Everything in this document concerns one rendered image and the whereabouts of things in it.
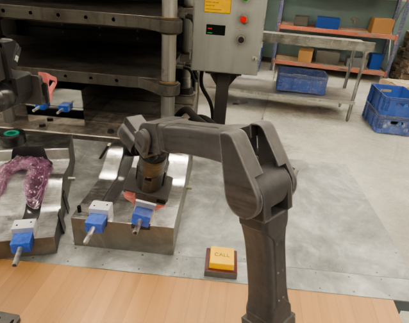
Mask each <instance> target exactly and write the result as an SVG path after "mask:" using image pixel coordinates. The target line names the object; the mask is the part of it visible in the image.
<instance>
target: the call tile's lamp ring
mask: <svg viewBox="0 0 409 323"><path fill-rule="evenodd" d="M209 250H210V248H207V250H206V263H205V270H211V271H217V272H229V273H236V274H237V251H234V270H222V269H210V268H208V259H209Z"/></svg>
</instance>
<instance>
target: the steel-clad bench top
mask: <svg viewBox="0 0 409 323"><path fill-rule="evenodd" d="M108 143H111V144H110V146H111V145H112V144H113V142H101V141H93V140H80V139H73V144H74V155H75V164H74V171H73V175H72V176H73V177H75V181H71V187H70V190H69V196H68V203H69V207H70V210H69V214H68V213H67V210H65V216H64V222H65V226H66V228H65V234H64V233H63V231H62V232H61V235H60V241H59V245H58V251H57V253H55V254H43V255H36V256H24V257H21V258H20V260H19V261H30V262H37V263H48V264H55V265H67V266H73V267H85V268H91V269H103V270H115V271H122V272H134V273H140V274H152V275H158V276H170V277H182V278H189V279H200V280H207V281H218V282H225V283H236V284H243V285H248V281H247V263H246V247H245V242H244V234H243V231H242V226H241V224H240V222H239V217H238V216H236V215H235V214H234V213H233V212H232V210H231V209H230V207H229V206H228V204H227V201H226V198H225V193H224V180H223V173H222V163H221V162H218V161H215V160H211V159H208V158H202V157H198V156H193V166H192V171H191V174H190V179H189V183H188V185H189V186H192V190H187V194H186V198H185V203H184V206H183V212H182V215H181V220H180V224H179V229H178V235H177V239H176V244H175V247H174V252H173V255H168V254H156V253H143V252H137V251H125V250H118V249H106V248H100V247H88V246H81V245H74V237H73V232H72V223H71V217H72V215H73V213H74V212H75V211H76V209H77V206H78V205H80V203H81V202H82V200H83V199H84V198H85V197H86V196H87V194H88V193H89V192H90V190H91V189H92V187H93V186H94V185H95V184H96V182H97V180H98V179H99V177H100V175H101V171H102V169H103V165H104V162H105V159H106V155H107V153H108V150H109V148H110V146H109V148H108V149H107V151H106V152H105V154H104V155H103V157H102V158H101V159H99V157H100V156H101V154H102V152H103V151H104V149H105V148H106V146H107V145H108ZM289 161H290V164H291V166H292V167H294V168H295V169H297V170H298V173H297V175H296V178H297V189H296V192H295V193H294V195H293V196H292V204H293V207H292V208H291V209H289V210H288V222H287V226H286V236H285V252H286V271H287V289H291V290H303V291H310V292H322V293H328V294H340V295H352V296H358V297H370V298H377V299H388V300H393V301H403V302H409V266H408V265H407V263H406V262H405V259H404V258H403V257H402V255H401V253H400V252H399V250H398V248H397V247H396V245H395V243H394V242H393V240H392V239H391V237H390V235H389V234H388V232H387V230H386V229H385V227H384V225H383V224H382V222H381V221H380V219H379V217H378V216H377V214H376V212H375V211H374V209H373V207H372V206H371V204H370V202H369V201H368V199H367V198H366V196H365V194H364V193H363V191H362V189H361V188H360V186H359V184H358V183H357V181H356V179H355V178H354V176H353V175H352V173H351V171H350V170H349V168H348V166H347V165H346V164H341V163H327V162H320V161H306V160H293V159H289ZM211 246H214V247H227V248H233V249H234V251H237V279H228V278H221V277H209V276H204V271H205V259H206V248H210V247H211Z"/></svg>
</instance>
